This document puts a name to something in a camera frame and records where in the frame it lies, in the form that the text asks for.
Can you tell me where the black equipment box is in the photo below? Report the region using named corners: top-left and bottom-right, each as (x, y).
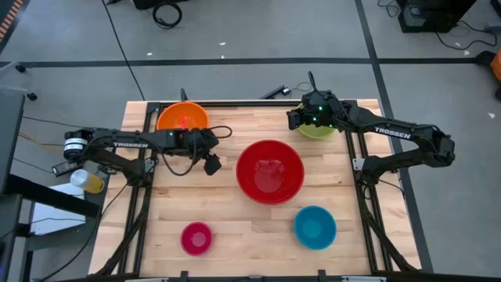
top-left (396, 0), bottom-right (479, 34)

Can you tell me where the white sheet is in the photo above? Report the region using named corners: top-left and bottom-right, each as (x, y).
top-left (29, 183), bottom-right (88, 237)

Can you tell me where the coiled black cable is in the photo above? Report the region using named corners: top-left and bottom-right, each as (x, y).
top-left (152, 1), bottom-right (183, 30)

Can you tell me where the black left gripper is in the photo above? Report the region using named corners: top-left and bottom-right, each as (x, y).
top-left (180, 128), bottom-right (222, 176)

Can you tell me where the orange object with black base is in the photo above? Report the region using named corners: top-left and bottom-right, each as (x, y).
top-left (474, 49), bottom-right (501, 101)

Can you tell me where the dark grey cabinet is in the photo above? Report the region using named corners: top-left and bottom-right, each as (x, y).
top-left (0, 88), bottom-right (26, 195)

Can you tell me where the thin black floor cable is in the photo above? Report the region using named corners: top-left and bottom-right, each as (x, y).
top-left (22, 115), bottom-right (121, 132)

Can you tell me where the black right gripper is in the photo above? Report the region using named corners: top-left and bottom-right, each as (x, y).
top-left (286, 90), bottom-right (346, 131)

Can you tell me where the black aluminium table frame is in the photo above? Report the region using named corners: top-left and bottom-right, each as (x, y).
top-left (93, 99), bottom-right (422, 282)

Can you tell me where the black power strip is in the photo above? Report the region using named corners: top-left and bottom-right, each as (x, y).
top-left (259, 84), bottom-right (287, 100)

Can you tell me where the small magenta bowl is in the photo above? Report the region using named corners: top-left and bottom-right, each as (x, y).
top-left (180, 221), bottom-right (214, 257)

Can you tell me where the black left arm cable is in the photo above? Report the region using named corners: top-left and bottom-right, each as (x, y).
top-left (150, 125), bottom-right (233, 178)

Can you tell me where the long black floor cable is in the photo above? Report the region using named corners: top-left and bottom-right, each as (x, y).
top-left (100, 0), bottom-right (146, 101)

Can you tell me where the blue bowl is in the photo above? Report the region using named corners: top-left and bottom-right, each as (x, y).
top-left (294, 204), bottom-right (337, 251)

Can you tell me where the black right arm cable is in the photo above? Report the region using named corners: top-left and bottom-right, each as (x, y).
top-left (307, 70), bottom-right (319, 95)

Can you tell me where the yellow cable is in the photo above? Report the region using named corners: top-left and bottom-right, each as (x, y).
top-left (17, 131), bottom-right (66, 153)

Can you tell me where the small black adapter with cable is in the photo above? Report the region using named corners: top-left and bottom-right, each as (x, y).
top-left (282, 81), bottom-right (314, 96)

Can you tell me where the yellow translucent bottle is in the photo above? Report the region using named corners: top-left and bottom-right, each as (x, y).
top-left (70, 168), bottom-right (106, 195)

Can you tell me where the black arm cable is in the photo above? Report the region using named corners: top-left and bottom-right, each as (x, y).
top-left (150, 125), bottom-right (233, 178)
top-left (307, 70), bottom-right (319, 95)

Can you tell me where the orange bowl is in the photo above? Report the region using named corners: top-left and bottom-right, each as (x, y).
top-left (155, 101), bottom-right (210, 132)

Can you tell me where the yellow-green bowl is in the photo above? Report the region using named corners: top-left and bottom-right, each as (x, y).
top-left (296, 102), bottom-right (337, 139)

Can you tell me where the large red bowl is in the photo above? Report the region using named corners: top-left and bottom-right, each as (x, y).
top-left (236, 139), bottom-right (305, 206)

